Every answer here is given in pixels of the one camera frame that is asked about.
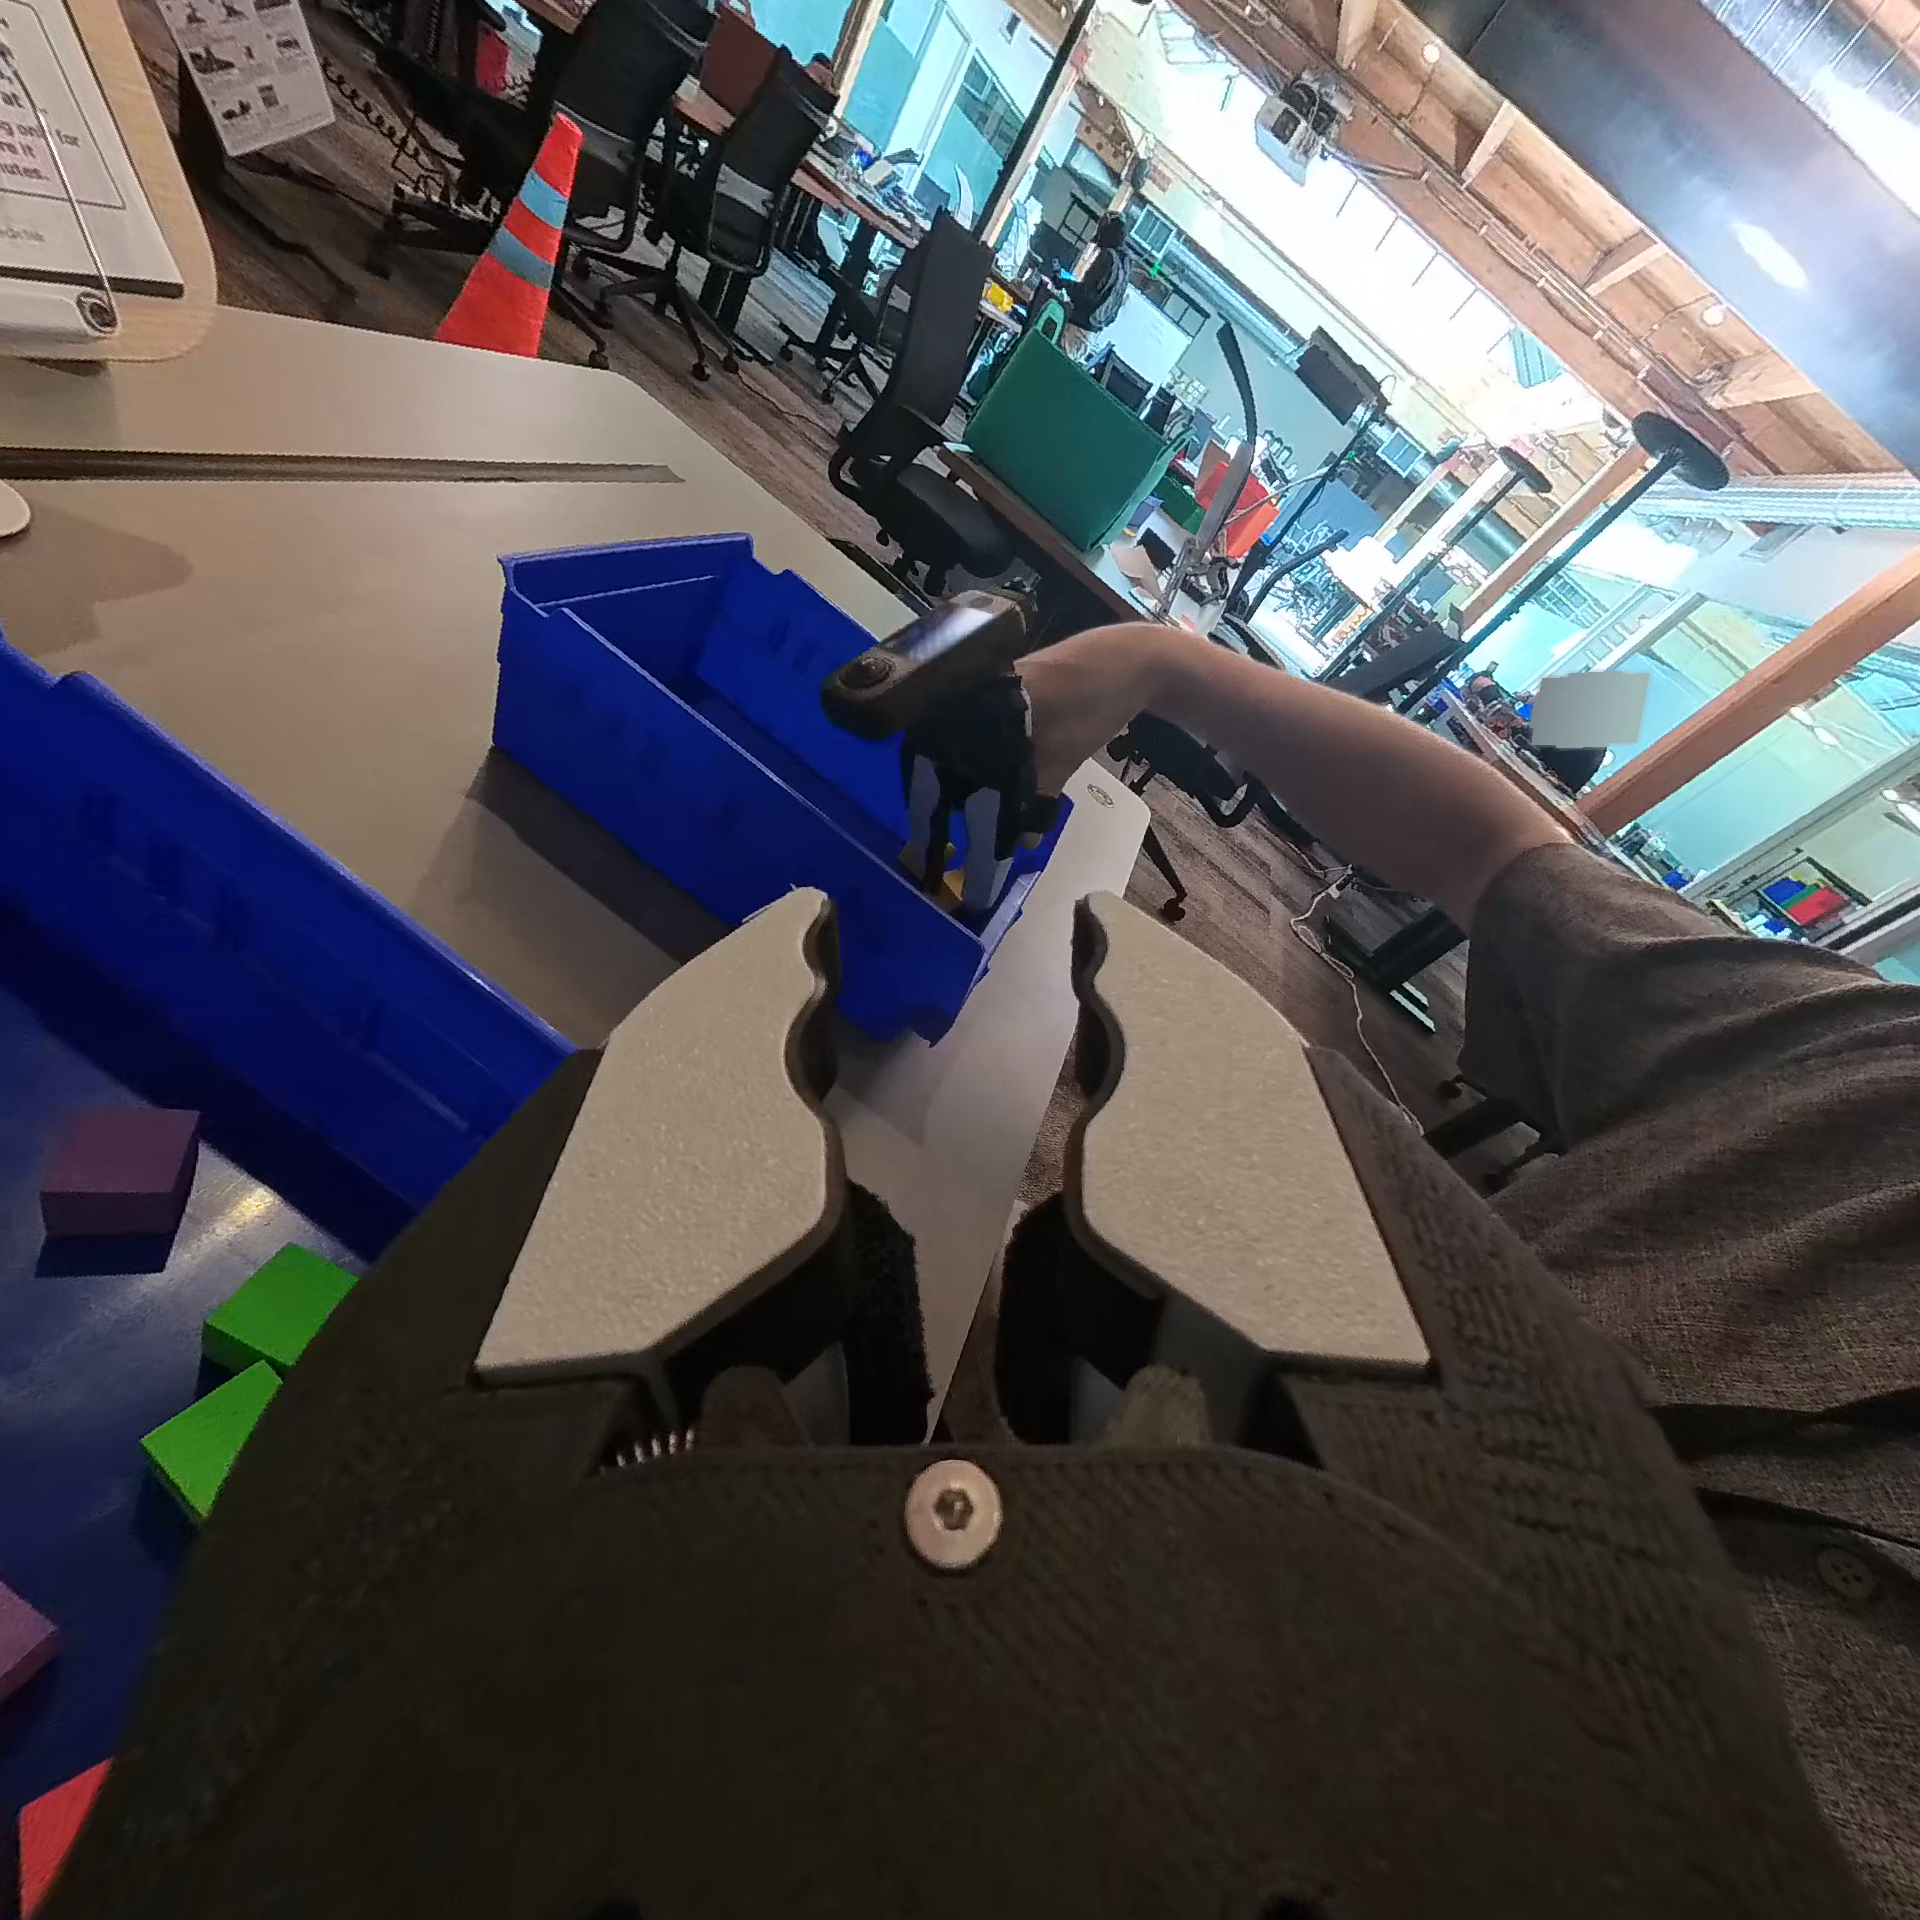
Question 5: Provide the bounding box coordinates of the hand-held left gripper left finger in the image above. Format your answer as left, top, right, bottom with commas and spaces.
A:
473, 888, 851, 1389

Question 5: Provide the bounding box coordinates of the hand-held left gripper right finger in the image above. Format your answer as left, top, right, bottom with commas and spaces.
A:
1069, 890, 1435, 1382

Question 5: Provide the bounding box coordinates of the blue plastic bin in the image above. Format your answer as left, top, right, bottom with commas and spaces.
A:
494, 531, 1074, 1043
0, 630, 581, 1877

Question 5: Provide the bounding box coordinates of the green cube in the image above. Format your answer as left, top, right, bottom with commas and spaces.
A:
202, 1242, 363, 1373
138, 1360, 289, 1529

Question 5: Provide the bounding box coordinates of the purple cube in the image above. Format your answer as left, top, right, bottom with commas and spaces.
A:
36, 1105, 202, 1240
0, 1577, 67, 1704

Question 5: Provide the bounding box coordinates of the red cube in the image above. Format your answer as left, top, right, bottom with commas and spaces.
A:
14, 1758, 115, 1913

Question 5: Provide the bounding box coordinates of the background wooden desk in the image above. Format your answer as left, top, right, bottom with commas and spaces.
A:
937, 442, 1203, 623

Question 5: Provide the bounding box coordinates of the grey desk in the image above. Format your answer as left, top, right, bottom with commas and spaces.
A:
0, 300, 1158, 1442

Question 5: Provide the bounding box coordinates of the person's right hand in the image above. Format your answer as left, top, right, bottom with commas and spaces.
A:
1020, 636, 1150, 782

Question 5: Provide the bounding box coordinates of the green board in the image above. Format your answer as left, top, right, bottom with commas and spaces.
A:
963, 306, 1189, 549

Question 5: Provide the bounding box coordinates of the black office chair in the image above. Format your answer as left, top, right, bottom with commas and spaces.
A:
829, 209, 1027, 601

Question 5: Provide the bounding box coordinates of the orange traffic cone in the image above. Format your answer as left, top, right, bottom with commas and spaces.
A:
434, 111, 584, 360

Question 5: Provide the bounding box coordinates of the instruction sheet on wooden board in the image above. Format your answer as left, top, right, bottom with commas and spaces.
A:
0, 0, 220, 361

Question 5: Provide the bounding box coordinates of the printed floor sign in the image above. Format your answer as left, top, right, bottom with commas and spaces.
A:
156, 0, 337, 155

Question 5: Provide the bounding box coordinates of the printed instruction sheet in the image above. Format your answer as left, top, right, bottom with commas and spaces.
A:
0, 0, 186, 300

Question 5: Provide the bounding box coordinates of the white charger cable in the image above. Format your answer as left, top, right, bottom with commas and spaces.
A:
1291, 869, 1428, 1130

